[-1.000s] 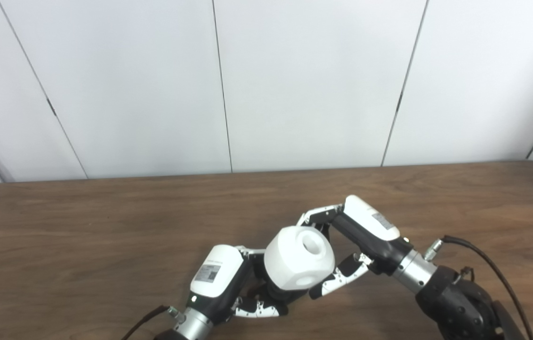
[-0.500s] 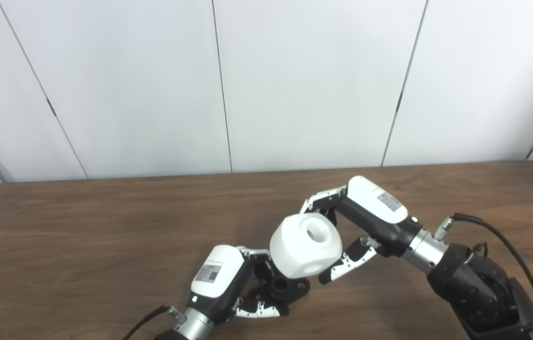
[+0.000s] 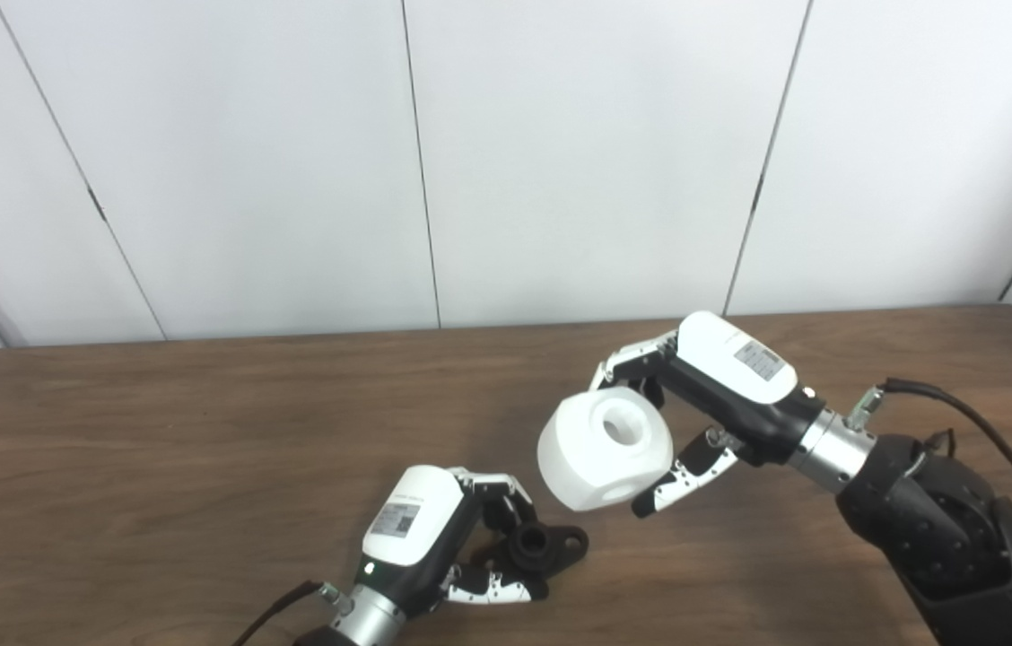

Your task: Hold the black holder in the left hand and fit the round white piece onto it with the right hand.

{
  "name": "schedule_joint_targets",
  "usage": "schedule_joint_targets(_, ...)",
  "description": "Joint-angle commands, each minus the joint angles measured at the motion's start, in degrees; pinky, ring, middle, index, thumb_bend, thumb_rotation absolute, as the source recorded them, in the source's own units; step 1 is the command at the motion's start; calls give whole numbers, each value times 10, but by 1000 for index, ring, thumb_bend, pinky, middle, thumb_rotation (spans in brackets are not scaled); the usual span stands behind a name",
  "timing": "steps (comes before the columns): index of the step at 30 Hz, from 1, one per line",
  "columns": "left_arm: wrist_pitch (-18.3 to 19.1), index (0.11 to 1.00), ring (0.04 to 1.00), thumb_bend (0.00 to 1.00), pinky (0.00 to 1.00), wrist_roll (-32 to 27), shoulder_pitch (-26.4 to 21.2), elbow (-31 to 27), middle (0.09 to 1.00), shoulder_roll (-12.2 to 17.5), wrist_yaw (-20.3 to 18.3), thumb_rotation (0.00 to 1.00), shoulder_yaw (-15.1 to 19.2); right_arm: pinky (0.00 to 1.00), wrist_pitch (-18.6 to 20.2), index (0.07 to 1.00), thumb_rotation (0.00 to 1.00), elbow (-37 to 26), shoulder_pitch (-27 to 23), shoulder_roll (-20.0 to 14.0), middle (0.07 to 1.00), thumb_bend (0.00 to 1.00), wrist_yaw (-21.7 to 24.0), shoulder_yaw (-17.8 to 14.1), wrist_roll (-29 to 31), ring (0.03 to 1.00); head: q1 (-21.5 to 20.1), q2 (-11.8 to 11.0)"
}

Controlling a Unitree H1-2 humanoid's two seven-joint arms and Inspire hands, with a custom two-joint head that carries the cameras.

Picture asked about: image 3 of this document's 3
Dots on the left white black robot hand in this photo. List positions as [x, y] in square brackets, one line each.
[412, 516]

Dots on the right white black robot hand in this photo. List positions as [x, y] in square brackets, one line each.
[730, 359]

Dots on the black flanged holder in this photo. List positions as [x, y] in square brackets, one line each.
[555, 547]

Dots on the white plastic block with holes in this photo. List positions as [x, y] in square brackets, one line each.
[587, 458]

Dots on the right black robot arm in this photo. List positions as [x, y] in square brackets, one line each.
[937, 529]

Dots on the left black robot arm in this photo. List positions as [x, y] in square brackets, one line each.
[362, 624]

